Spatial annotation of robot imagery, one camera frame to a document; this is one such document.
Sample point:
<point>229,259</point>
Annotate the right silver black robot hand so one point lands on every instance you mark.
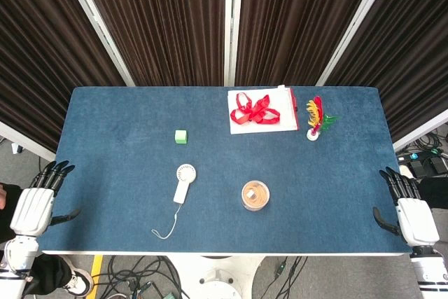
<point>416,218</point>

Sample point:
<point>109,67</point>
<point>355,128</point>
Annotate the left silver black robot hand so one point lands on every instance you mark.
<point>33,208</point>

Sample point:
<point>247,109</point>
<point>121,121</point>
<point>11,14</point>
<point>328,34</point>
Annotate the white handheld fan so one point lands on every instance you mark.
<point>180,190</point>

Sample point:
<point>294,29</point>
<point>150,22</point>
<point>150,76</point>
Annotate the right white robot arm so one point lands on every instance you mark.
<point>432,274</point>

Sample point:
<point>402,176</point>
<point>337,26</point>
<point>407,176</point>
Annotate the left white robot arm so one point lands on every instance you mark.
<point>17,260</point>

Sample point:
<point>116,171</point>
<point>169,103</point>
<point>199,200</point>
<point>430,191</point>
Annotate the black trouser leg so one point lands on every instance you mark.
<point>49,274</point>

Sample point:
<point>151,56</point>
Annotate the white black sneaker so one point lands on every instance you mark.
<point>78,279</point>

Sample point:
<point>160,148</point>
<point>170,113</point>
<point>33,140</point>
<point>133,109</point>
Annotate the blue table cloth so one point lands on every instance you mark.
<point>122,159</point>

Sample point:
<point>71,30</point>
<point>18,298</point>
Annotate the colourful feather shuttlecock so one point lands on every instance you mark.
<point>315,113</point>

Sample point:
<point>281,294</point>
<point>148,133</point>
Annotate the brown pleated curtain panel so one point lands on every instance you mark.
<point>42,50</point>
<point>409,61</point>
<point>157,22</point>
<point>301,22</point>

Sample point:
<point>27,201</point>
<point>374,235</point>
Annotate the clear jar of rubber bands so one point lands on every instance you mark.
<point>255,195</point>

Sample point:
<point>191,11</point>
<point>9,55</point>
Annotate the green foam cube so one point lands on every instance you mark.
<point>181,137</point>

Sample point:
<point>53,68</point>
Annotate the white frame post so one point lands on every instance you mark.
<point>233,22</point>
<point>96,26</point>
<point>353,29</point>

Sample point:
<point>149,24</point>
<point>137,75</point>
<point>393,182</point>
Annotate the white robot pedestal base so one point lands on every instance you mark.
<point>218,278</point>

